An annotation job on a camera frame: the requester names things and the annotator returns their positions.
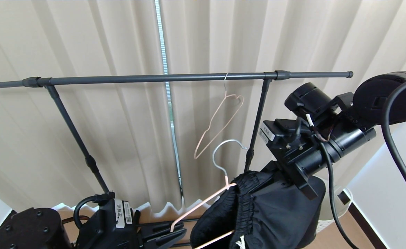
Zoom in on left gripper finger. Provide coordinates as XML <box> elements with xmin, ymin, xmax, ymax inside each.
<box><xmin>144</xmin><ymin>222</ymin><xmax>185</xmax><ymax>237</ymax></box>
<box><xmin>142</xmin><ymin>230</ymin><xmax>188</xmax><ymax>249</ymax></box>

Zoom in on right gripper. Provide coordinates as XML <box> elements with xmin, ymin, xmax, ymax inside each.
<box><xmin>259</xmin><ymin>125</ymin><xmax>377</xmax><ymax>201</ymax></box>

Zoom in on pink clothes hanger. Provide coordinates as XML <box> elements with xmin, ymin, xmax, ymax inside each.
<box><xmin>193</xmin><ymin>73</ymin><xmax>244</xmax><ymax>159</ymax></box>
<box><xmin>170</xmin><ymin>139</ymin><xmax>249</xmax><ymax>249</ymax></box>

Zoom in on black drawstring shorts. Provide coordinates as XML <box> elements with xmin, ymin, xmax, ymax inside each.
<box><xmin>190</xmin><ymin>161</ymin><xmax>327</xmax><ymax>249</ymax></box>

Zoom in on white laundry basket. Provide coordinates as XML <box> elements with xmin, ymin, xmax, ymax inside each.
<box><xmin>315</xmin><ymin>176</ymin><xmax>353</xmax><ymax>231</ymax></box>

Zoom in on black clothes rack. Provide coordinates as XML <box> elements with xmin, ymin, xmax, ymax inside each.
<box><xmin>0</xmin><ymin>71</ymin><xmax>354</xmax><ymax>248</ymax></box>

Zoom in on beige curtain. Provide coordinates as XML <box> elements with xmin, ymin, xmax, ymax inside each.
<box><xmin>0</xmin><ymin>0</ymin><xmax>406</xmax><ymax>215</ymax></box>

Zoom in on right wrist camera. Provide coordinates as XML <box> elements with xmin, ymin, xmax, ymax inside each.
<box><xmin>272</xmin><ymin>119</ymin><xmax>316</xmax><ymax>153</ymax></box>

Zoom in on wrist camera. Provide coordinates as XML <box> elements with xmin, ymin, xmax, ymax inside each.
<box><xmin>75</xmin><ymin>198</ymin><xmax>139</xmax><ymax>249</ymax></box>
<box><xmin>272</xmin><ymin>119</ymin><xmax>316</xmax><ymax>153</ymax></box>

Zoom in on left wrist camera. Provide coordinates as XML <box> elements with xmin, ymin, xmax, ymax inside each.
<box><xmin>75</xmin><ymin>198</ymin><xmax>139</xmax><ymax>249</ymax></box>

